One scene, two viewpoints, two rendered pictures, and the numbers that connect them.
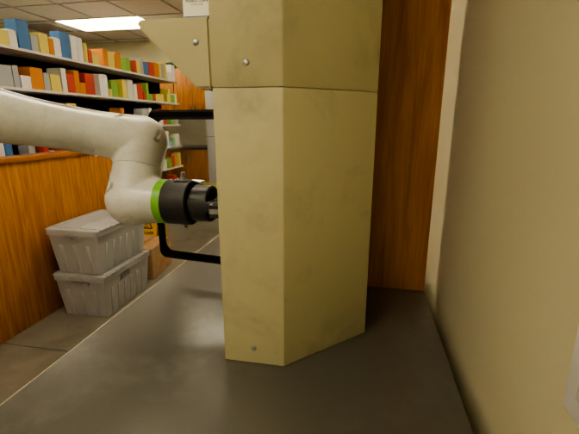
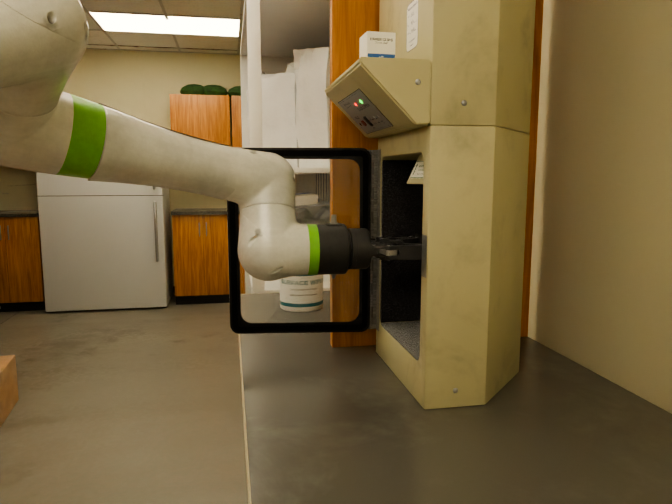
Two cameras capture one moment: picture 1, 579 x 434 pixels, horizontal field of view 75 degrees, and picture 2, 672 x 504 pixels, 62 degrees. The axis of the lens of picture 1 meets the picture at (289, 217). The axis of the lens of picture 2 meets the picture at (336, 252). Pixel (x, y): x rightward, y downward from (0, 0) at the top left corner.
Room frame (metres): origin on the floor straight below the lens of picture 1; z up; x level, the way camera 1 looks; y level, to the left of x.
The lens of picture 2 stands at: (-0.18, 0.59, 1.33)
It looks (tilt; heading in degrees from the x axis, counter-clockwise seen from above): 8 degrees down; 338
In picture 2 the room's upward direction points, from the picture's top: straight up
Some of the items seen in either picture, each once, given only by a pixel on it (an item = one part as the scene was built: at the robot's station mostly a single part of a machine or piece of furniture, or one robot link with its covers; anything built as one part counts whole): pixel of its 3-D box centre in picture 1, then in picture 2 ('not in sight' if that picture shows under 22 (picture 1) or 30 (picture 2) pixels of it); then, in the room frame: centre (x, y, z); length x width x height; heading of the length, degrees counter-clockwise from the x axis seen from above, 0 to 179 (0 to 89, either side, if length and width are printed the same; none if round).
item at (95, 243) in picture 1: (102, 239); not in sight; (2.71, 1.41, 0.49); 0.60 x 0.42 x 0.33; 169
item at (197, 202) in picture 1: (216, 203); (371, 248); (0.75, 0.15, 1.20); 0.09 x 0.08 x 0.07; 79
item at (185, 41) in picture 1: (214, 68); (370, 104); (0.77, 0.14, 1.46); 0.32 x 0.11 x 0.10; 169
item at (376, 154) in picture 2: not in sight; (374, 241); (0.90, 0.07, 1.19); 0.03 x 0.02 x 0.39; 169
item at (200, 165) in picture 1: (204, 189); (299, 242); (0.96, 0.22, 1.19); 0.30 x 0.01 x 0.40; 71
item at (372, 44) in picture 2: (202, 15); (377, 53); (0.73, 0.15, 1.54); 0.05 x 0.05 x 0.06; 81
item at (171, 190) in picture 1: (183, 200); (332, 246); (0.76, 0.22, 1.20); 0.09 x 0.06 x 0.12; 169
